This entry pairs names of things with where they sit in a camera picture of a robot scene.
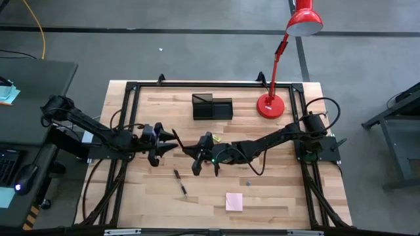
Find red desk lamp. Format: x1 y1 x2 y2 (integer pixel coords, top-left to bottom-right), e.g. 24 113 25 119
256 0 324 120

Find pink sticky note pad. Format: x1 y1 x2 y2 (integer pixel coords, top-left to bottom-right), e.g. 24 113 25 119
224 192 244 212

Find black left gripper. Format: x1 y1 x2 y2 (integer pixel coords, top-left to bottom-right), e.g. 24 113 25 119
131 122 180 168

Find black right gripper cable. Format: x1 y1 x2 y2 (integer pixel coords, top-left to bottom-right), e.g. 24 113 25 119
222 146 267 177

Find black laptop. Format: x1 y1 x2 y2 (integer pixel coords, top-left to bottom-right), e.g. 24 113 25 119
0 148 21 188

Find black metal cart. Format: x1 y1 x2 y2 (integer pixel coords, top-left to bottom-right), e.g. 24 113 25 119
362 81 420 191

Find teal sticky note stack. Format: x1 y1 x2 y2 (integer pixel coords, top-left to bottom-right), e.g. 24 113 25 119
0 77 22 107

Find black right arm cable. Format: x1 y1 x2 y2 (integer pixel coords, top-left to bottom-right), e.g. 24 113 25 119
303 96 343 135

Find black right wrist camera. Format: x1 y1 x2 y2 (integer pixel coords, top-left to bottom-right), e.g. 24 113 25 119
199 131 215 149

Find yellow cable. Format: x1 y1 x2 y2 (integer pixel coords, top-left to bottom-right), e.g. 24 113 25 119
22 0 47 60

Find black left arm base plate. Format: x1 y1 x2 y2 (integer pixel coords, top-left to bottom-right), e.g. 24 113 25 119
87 143 133 161

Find black mesh desk organizer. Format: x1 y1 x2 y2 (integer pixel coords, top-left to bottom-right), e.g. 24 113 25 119
192 93 234 121

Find black aluminium table frame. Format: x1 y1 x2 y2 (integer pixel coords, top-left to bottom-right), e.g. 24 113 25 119
74 81 354 230

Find black side desk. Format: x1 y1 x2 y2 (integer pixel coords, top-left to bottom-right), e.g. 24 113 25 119
0 58 79 229

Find black computer mouse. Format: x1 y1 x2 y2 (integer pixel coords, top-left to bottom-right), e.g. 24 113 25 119
14 163 39 196

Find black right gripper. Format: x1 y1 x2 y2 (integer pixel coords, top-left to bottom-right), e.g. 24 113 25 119
182 141 232 176

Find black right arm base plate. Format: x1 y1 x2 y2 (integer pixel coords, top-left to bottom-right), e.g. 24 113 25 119
296 136 341 164

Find light blue paper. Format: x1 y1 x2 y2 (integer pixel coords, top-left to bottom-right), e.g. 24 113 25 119
0 186 16 209

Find black pen with silver tip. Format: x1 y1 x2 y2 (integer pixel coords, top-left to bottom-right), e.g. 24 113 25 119
173 168 189 199

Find silver metal bracket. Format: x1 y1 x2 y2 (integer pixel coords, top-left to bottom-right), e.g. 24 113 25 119
287 229 325 236
103 228 142 236

